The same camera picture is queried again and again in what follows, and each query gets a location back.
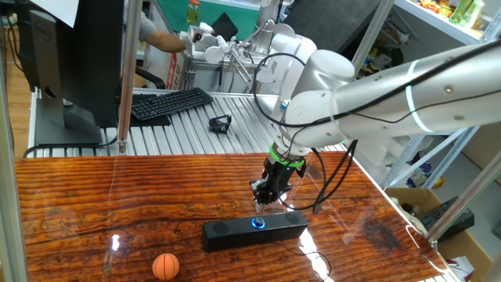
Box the black desk pad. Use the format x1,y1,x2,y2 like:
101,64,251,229
128,92,172,128

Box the aluminium frame post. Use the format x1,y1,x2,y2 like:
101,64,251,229
424,150,501,247
116,0,144,156
351,0,395,75
0,54,29,282

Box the person in grey shirt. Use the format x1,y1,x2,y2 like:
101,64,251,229
137,10,188,55

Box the white storage shelf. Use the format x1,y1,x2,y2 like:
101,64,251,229
393,0,501,46

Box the white paper sheet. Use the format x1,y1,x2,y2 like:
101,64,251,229
29,0,81,29

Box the colourful toy pile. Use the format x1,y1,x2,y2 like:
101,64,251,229
418,0,450,19

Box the black speaker bar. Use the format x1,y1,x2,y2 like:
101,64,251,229
201,211,309,253

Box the grey metal rack legs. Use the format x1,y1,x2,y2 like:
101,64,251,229
381,125,481,190

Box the black computer monitor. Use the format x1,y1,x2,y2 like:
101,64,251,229
15,0,127,148

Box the dark grey foam board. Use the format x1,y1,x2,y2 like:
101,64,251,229
281,0,383,54

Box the black plastic case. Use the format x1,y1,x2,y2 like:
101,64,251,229
419,195,476,243

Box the thick black camera cable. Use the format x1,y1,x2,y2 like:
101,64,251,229
250,38,501,130

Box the cluttered toy heap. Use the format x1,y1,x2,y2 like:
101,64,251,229
358,33,406,78

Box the red white paper pack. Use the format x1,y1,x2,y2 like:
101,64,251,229
445,256,477,282

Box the white haptic control device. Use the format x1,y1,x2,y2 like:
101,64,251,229
178,21,255,85

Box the black monitor cable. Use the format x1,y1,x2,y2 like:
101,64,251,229
22,135,119,159

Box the small orange basketball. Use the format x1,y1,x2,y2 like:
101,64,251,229
152,252,181,281

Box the red white sign board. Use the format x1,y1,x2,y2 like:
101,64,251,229
165,52,180,90

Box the black tablet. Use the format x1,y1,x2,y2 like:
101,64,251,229
210,12,240,42

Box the blue plastic bag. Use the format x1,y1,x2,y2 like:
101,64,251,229
406,150,434,188

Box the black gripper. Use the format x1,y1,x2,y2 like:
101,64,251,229
250,155,305,215

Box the black computer keyboard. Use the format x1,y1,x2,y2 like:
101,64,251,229
130,86,214,121

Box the yellow green drink bottle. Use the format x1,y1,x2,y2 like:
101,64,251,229
186,0,202,25

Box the small black phone stand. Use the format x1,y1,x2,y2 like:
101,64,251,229
208,114,232,135

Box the pale green plastic bottle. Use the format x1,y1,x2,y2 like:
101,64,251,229
467,0,486,28
449,0,469,25

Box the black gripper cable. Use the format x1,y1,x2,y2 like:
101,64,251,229
273,89,501,215

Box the green backdrop board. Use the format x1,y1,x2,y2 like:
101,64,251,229
156,0,262,43

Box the brown cardboard box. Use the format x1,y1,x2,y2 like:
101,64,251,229
385,186,492,282

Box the white robot with silver column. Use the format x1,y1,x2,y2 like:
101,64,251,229
256,0,319,97

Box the black chair armrest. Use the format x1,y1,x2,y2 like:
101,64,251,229
135,66,167,90

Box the glossy wood-print table mat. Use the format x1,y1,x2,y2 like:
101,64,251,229
14,151,463,282

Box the thin black speaker cable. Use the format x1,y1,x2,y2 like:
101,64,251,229
273,240,333,282

